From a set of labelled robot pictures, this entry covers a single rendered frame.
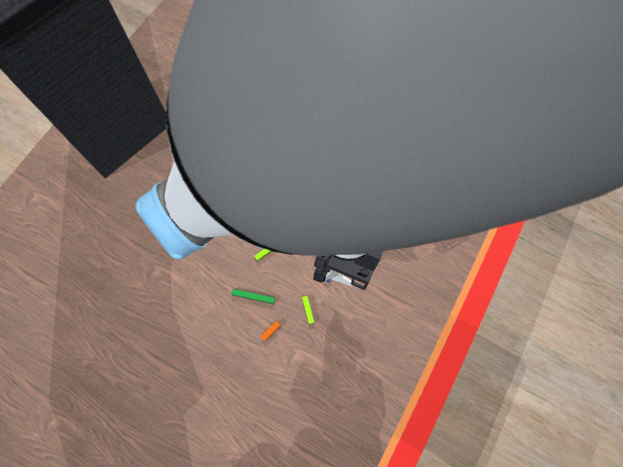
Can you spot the orange rod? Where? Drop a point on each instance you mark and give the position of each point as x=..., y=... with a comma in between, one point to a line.
x=270, y=330

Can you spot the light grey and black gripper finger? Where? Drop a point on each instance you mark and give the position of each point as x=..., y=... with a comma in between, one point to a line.
x=319, y=274

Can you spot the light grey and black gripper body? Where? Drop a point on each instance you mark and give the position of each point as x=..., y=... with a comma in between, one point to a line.
x=359, y=269

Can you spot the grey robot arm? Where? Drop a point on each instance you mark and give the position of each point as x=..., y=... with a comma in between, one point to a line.
x=348, y=127

